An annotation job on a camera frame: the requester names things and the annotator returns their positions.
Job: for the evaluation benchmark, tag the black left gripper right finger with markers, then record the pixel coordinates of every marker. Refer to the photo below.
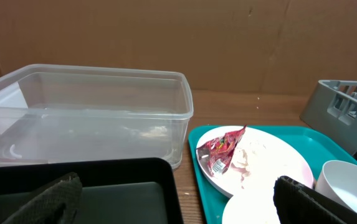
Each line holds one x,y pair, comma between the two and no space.
299,204

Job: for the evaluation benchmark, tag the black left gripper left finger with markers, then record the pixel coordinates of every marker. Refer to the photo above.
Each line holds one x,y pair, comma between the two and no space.
56,202

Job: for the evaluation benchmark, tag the small pink bowl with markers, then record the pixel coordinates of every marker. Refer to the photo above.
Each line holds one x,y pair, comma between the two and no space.
251,207

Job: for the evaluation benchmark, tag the white napkin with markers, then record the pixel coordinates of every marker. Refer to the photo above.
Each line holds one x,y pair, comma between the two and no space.
248,159

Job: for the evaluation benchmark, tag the red snack wrapper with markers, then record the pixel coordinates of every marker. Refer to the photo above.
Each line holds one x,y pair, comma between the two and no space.
218,152

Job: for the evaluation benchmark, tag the grey dishwasher rack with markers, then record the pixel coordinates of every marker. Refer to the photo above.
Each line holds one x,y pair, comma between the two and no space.
332,110

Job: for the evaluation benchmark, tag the large white plate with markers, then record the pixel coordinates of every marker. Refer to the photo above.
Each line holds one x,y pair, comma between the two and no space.
280,159

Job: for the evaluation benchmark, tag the teal serving tray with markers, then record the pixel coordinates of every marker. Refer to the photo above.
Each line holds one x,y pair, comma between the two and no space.
315,147

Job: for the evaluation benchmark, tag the black plastic tray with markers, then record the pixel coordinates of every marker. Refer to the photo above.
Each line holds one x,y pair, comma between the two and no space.
114,191

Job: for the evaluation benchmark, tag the clear plastic bin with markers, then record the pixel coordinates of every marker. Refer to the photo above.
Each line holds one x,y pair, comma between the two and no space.
63,113

